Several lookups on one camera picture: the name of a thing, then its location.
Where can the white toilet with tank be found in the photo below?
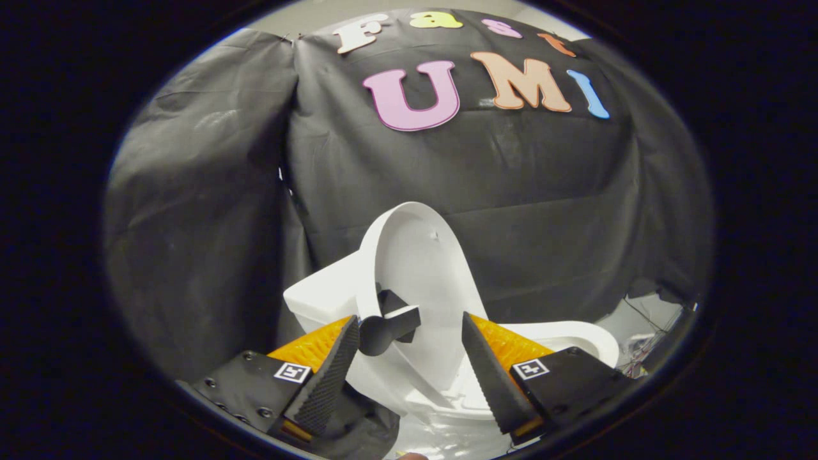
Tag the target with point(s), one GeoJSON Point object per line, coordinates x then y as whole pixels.
{"type": "Point", "coordinates": [319, 294]}

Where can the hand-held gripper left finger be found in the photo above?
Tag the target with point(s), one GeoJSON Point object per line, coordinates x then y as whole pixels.
{"type": "Point", "coordinates": [326, 383]}

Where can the white toilet lid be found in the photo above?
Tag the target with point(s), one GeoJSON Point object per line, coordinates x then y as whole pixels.
{"type": "Point", "coordinates": [425, 275]}

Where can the black backdrop cloth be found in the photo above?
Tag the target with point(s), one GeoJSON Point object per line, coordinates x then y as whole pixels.
{"type": "Point", "coordinates": [511, 191]}

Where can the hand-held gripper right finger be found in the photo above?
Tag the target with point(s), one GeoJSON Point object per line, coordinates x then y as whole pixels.
{"type": "Point", "coordinates": [495, 390]}

